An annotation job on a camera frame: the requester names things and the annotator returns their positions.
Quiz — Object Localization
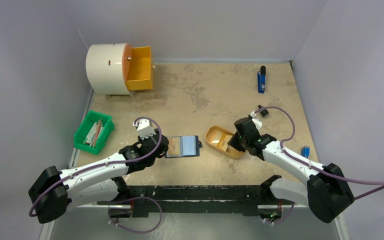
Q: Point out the blue leather card holder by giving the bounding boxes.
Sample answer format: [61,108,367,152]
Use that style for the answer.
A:
[165,135,202,159]

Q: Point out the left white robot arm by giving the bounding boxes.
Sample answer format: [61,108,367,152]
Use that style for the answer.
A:
[28,130,169,224]

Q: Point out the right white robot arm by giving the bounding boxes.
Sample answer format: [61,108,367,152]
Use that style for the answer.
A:
[228,117,355,223]

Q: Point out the tan oval plastic tray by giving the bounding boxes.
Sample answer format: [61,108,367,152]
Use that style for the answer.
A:
[205,125,244,160]

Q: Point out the small black grey knob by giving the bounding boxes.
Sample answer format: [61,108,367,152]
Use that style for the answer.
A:
[258,104,269,118]

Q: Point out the green plastic bin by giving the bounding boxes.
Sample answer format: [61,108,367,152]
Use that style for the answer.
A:
[73,110,115,155]

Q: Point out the sticks in green bin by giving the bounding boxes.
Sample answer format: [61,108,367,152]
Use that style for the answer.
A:
[82,119,105,148]

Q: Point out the small blue block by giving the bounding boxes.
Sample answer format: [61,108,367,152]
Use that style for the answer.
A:
[300,145,311,158]

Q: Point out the blue black utility tool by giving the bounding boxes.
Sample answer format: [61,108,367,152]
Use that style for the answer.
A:
[257,65,266,94]

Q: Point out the orange plastic drawer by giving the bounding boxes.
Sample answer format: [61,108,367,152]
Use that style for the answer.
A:
[125,46,154,91]

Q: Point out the white cylindrical drawer cabinet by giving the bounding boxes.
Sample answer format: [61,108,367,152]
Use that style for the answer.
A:
[85,43,133,95]

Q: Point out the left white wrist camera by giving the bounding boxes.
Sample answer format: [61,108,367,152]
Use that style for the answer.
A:
[132,118,156,140]

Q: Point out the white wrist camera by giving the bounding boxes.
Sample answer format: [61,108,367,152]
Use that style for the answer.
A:
[248,111,263,130]
[132,118,156,140]

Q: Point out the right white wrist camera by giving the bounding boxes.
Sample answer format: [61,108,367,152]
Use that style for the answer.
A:
[248,111,263,130]

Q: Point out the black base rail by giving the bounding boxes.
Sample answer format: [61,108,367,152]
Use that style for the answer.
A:
[98,184,291,221]

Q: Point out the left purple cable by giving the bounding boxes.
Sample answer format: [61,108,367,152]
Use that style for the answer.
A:
[28,116,164,218]

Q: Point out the purple cable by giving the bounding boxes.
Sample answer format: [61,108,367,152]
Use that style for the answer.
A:
[251,106,384,201]
[28,116,164,218]

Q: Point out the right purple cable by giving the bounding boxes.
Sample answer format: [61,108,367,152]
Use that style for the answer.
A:
[251,106,384,201]

